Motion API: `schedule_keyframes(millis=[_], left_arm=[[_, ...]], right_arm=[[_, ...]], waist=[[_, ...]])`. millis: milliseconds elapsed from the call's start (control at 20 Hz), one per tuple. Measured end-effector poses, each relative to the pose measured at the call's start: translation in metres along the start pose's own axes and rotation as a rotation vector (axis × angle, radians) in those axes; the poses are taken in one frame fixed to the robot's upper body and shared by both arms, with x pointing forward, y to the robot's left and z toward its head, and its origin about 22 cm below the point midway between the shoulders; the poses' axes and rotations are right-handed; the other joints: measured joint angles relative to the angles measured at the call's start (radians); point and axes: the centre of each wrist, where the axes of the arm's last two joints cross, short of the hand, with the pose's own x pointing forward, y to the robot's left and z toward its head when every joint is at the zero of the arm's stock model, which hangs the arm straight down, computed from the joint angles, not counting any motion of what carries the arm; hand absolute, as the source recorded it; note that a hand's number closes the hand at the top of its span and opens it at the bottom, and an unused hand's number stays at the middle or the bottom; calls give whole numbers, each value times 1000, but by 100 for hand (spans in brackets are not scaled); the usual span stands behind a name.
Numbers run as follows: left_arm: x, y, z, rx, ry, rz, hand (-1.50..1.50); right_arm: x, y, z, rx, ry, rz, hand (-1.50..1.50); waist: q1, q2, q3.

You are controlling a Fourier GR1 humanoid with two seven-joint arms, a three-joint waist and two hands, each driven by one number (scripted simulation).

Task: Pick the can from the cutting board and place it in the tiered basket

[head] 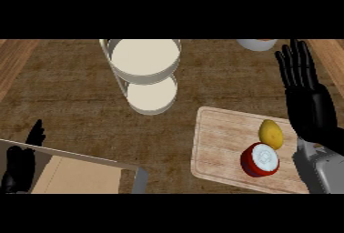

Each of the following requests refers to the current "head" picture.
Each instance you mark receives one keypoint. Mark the open wooden drawer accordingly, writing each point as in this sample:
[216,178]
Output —
[75,173]

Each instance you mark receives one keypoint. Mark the yellow lemon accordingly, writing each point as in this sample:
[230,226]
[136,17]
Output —
[272,134]

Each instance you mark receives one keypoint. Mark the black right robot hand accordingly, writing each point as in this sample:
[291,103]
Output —
[310,103]

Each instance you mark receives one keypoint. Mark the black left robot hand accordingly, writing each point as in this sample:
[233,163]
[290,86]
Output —
[18,170]

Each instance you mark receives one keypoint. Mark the pale wooden cutting board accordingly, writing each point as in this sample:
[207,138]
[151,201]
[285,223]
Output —
[232,145]

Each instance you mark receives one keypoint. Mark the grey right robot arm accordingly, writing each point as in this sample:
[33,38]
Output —
[321,170]

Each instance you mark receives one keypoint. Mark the white round bowl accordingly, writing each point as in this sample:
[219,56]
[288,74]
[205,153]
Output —
[256,44]

